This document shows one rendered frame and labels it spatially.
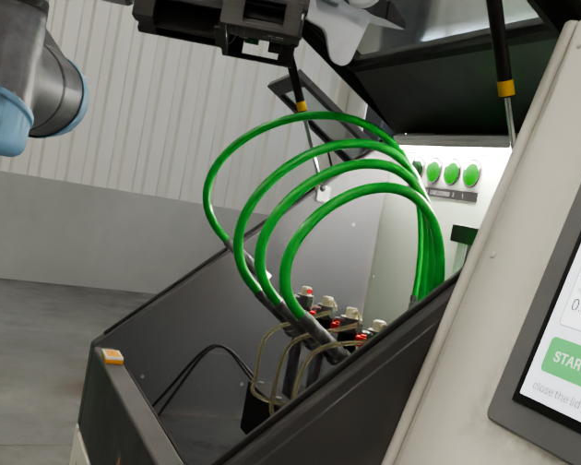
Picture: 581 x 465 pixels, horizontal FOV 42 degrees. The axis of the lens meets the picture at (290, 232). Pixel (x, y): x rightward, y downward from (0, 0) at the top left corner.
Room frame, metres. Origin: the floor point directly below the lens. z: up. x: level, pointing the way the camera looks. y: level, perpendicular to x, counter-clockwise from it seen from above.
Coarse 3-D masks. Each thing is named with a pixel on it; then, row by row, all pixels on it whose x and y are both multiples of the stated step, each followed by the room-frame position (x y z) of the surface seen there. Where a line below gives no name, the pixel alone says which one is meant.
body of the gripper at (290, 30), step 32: (160, 0) 0.54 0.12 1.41; (192, 0) 0.51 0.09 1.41; (224, 0) 0.50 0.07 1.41; (256, 0) 0.50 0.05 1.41; (288, 0) 0.50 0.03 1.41; (160, 32) 0.54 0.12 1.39; (192, 32) 0.53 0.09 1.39; (224, 32) 0.51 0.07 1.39; (256, 32) 0.51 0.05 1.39; (288, 32) 0.50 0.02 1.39; (288, 64) 0.56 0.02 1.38
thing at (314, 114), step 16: (304, 112) 1.27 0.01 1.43; (320, 112) 1.26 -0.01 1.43; (336, 112) 1.27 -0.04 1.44; (256, 128) 1.26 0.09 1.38; (272, 128) 1.27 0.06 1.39; (368, 128) 1.26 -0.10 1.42; (240, 144) 1.26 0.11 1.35; (224, 160) 1.26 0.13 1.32; (208, 176) 1.26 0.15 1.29; (208, 192) 1.26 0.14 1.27; (208, 208) 1.26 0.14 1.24; (416, 208) 1.27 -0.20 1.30; (224, 240) 1.26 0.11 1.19; (416, 272) 1.27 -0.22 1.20; (416, 288) 1.26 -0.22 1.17
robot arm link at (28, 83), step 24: (0, 0) 0.50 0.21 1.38; (24, 0) 0.51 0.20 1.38; (0, 24) 0.50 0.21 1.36; (24, 24) 0.51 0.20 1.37; (0, 48) 0.50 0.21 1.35; (24, 48) 0.51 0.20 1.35; (0, 72) 0.50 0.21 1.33; (24, 72) 0.52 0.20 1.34; (48, 72) 0.56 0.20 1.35; (0, 96) 0.50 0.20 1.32; (24, 96) 0.52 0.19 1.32; (48, 96) 0.57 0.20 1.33; (0, 120) 0.51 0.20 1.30; (24, 120) 0.52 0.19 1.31; (0, 144) 0.51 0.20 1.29; (24, 144) 0.53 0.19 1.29
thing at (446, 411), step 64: (576, 64) 0.85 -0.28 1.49; (576, 128) 0.81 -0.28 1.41; (512, 192) 0.86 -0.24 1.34; (576, 192) 0.77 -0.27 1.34; (512, 256) 0.81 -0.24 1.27; (448, 320) 0.86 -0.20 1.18; (512, 320) 0.77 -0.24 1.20; (448, 384) 0.81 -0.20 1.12; (448, 448) 0.77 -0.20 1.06; (512, 448) 0.70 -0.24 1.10
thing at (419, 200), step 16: (352, 192) 0.94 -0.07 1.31; (368, 192) 0.95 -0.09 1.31; (384, 192) 0.96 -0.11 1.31; (400, 192) 0.96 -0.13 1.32; (416, 192) 0.97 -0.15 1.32; (320, 208) 0.93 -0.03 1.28; (336, 208) 0.93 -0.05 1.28; (432, 208) 0.99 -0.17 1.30; (304, 224) 0.92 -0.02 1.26; (432, 224) 0.99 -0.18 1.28; (288, 256) 0.91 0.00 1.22; (288, 272) 0.91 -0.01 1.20; (288, 288) 0.91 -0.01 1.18; (288, 304) 0.92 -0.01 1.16; (304, 320) 0.92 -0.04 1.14; (320, 336) 0.93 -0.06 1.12; (336, 352) 0.94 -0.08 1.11
